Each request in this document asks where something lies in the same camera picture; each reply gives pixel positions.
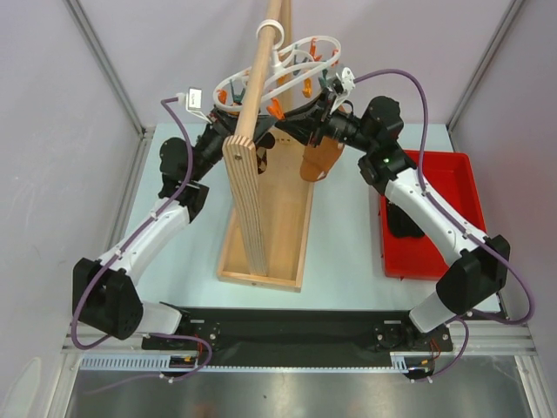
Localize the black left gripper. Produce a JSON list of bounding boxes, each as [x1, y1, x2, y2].
[[189, 108, 277, 183]]

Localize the argyle sock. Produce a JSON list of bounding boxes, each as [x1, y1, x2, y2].
[[255, 132, 276, 174]]

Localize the brown orange sock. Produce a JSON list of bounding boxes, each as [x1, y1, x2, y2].
[[299, 137, 345, 183]]

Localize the white round clip hanger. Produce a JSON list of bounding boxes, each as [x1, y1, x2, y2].
[[212, 19, 341, 116]]

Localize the black striped sock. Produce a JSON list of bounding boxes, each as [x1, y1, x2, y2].
[[386, 202, 425, 239]]

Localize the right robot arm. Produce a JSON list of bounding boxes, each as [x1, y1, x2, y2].
[[276, 91, 510, 349]]

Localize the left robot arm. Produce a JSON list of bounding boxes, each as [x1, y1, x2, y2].
[[70, 108, 238, 350]]

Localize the wooden rack stand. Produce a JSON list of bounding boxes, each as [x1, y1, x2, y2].
[[217, 26, 313, 293]]

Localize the red plastic bin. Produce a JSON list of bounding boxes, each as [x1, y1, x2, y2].
[[379, 151, 486, 281]]

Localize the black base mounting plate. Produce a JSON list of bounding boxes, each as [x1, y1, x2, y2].
[[141, 307, 453, 368]]

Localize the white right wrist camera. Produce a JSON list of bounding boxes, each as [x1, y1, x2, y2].
[[328, 66, 355, 111]]

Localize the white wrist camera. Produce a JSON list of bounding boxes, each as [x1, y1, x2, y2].
[[175, 87, 210, 123], [328, 66, 355, 111]]

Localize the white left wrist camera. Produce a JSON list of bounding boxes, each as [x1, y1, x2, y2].
[[175, 87, 210, 123]]

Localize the aluminium frame rail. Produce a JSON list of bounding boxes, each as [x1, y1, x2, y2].
[[62, 320, 536, 374]]

